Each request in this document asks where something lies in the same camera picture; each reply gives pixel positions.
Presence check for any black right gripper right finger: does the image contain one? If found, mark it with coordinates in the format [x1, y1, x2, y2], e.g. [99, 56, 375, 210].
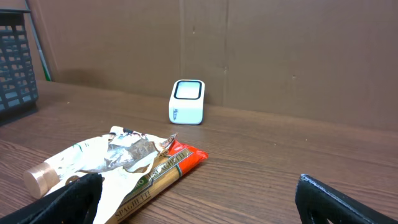
[295, 174, 397, 224]

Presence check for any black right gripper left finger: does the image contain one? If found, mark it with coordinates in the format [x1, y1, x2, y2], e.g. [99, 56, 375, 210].
[1, 174, 103, 224]

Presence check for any white hair product tube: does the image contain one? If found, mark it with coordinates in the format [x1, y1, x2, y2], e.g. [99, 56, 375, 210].
[23, 134, 109, 198]

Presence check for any beige bread snack bag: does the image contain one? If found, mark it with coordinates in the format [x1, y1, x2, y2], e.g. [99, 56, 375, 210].
[80, 126, 177, 223]

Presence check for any orange spaghetti packet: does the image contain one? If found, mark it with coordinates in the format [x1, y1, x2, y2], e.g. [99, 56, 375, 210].
[106, 140, 208, 224]

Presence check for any white barcode scanner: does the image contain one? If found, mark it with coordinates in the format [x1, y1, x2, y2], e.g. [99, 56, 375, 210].
[169, 80, 205, 125]

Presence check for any grey plastic shopping basket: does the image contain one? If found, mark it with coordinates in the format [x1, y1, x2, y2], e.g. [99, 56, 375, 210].
[1, 8, 38, 124]

